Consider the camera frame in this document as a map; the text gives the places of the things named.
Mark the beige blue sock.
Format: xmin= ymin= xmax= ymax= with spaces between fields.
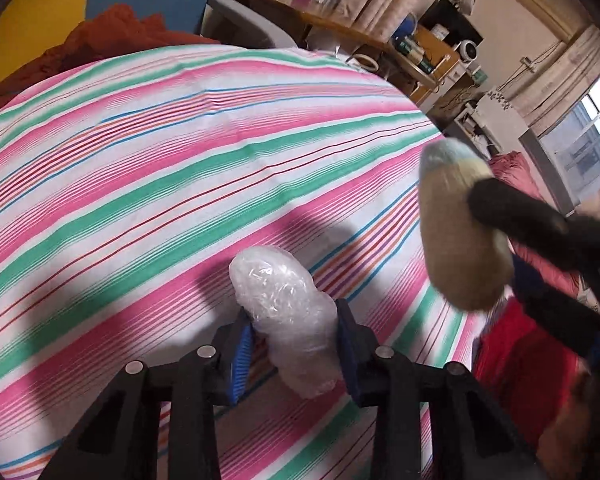
xmin=418 ymin=138 xmax=514 ymax=312

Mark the clear bubble wrap roll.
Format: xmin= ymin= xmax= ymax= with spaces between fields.
xmin=228 ymin=246 xmax=342 ymax=399

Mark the window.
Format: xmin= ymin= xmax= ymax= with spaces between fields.
xmin=519 ymin=77 xmax=600 ymax=216

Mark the red cloth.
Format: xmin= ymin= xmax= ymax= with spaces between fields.
xmin=472 ymin=297 xmax=578 ymax=448

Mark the floral curtain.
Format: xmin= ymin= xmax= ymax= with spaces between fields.
xmin=512 ymin=24 xmax=600 ymax=136

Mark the striped pink green tablecloth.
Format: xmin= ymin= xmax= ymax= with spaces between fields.
xmin=0 ymin=46 xmax=483 ymax=479

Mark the wooden side desk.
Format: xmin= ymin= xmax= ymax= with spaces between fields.
xmin=236 ymin=0 xmax=439 ymax=90

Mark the dark red jacket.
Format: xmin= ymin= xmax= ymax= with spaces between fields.
xmin=0 ymin=3 xmax=216 ymax=108

